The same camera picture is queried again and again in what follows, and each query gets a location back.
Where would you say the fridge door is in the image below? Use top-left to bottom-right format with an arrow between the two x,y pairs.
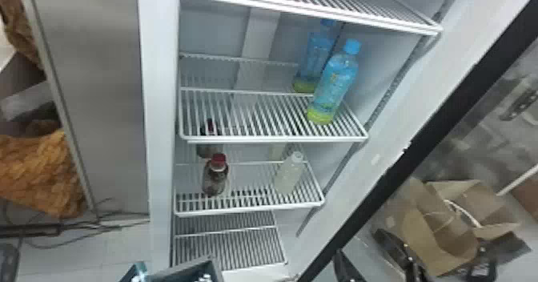
295,0 -> 538,282

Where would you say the white fridge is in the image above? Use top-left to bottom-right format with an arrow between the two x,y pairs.
16,0 -> 538,282

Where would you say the blue bottle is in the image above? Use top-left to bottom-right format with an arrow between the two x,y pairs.
292,18 -> 342,95
306,38 -> 363,126

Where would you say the cardboard box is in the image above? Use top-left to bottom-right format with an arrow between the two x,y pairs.
378,175 -> 524,278

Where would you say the clear bottle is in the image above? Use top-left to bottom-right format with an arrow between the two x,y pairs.
272,150 -> 305,195

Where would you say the dark bottle red cap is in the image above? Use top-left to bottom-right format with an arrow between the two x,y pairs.
195,119 -> 225,159
201,152 -> 231,198

